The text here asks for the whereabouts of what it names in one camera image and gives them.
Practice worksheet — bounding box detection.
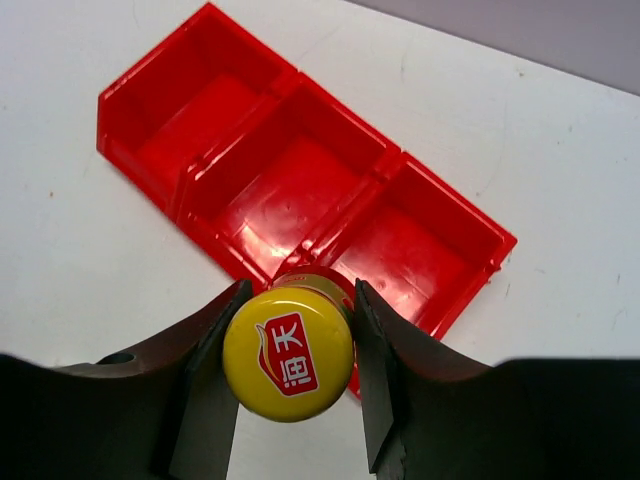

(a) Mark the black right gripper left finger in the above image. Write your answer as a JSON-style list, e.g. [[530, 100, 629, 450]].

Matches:
[[1, 280, 252, 479]]

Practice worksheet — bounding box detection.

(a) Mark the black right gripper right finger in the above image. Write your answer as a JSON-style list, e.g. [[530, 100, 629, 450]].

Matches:
[[353, 281, 639, 479]]

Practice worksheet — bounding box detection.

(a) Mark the yellow cap sauce bottle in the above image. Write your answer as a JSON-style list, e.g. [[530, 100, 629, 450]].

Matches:
[[222, 266, 356, 423]]

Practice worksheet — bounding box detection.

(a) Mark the red three-compartment plastic bin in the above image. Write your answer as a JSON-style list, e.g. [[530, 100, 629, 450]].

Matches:
[[96, 1, 518, 399]]

